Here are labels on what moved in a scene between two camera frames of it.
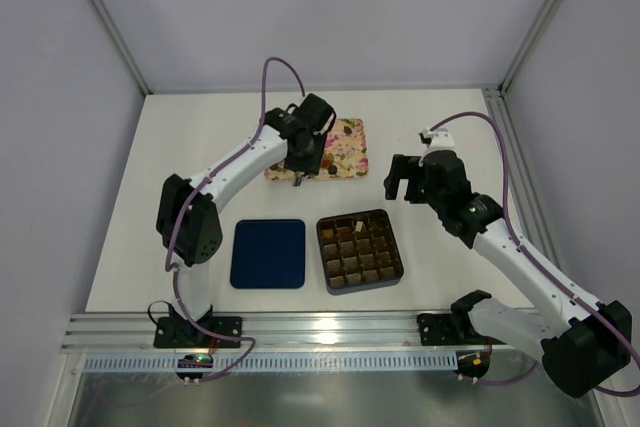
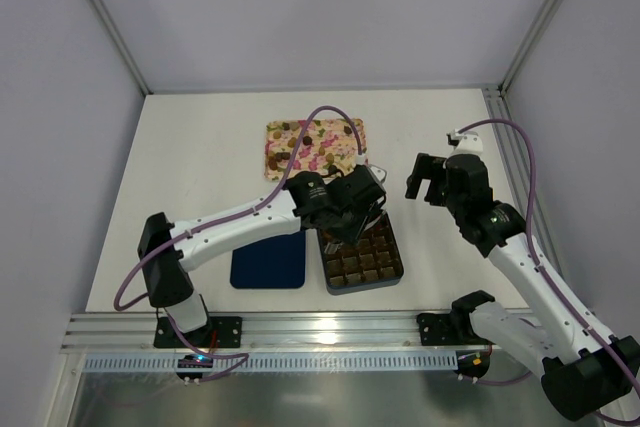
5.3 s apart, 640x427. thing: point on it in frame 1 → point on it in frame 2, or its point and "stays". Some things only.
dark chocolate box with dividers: [359, 252] stays
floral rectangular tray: [345, 154] stays
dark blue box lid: [268, 254] stays
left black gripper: [302, 165] → [360, 217]
